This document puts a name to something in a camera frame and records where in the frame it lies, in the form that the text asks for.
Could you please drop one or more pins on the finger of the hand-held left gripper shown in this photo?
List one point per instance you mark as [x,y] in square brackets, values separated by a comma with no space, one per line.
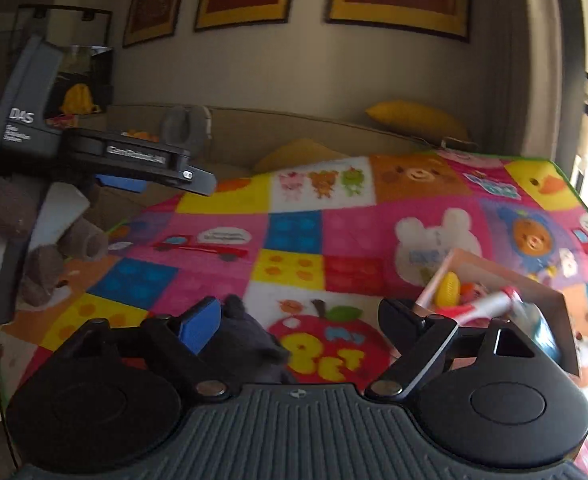
[121,183]
[201,180]

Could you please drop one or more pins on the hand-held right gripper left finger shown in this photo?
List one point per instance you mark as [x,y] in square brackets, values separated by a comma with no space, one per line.
[201,325]

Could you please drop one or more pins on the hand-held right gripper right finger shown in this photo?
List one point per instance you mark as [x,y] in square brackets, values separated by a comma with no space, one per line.
[399,325]

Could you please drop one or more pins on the black plush toy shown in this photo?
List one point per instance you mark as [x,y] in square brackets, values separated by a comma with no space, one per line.
[249,340]

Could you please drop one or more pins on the white red foam rocket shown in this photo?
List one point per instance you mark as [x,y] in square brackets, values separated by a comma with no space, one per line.
[489,302]

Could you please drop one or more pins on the blue white tissue packet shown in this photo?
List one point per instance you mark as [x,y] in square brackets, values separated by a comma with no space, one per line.
[541,332]

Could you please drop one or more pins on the pink cardboard box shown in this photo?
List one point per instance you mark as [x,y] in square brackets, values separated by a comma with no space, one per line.
[566,330]

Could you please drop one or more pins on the person's left hand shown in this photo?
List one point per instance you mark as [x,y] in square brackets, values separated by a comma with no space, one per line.
[3,200]

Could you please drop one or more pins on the grey plush item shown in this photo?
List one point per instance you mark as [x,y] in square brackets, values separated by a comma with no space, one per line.
[176,125]

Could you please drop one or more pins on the yellow ridged toy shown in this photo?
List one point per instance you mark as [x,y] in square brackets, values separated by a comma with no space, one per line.
[448,287]

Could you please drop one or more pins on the glass fish tank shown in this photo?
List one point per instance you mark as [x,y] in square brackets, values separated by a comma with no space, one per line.
[73,67]

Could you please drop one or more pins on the beige sofa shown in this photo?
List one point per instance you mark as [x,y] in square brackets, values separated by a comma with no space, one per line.
[274,125]

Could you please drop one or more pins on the yellow pillow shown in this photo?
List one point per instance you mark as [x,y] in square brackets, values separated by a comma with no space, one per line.
[299,155]
[414,117]

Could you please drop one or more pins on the colourful cartoon play mat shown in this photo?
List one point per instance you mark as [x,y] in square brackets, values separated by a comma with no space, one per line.
[324,240]

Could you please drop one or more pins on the grey curtain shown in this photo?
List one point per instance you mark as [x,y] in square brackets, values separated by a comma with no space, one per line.
[549,85]

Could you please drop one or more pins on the narrow yellow framed wall picture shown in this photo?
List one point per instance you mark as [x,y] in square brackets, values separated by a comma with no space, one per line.
[156,0]

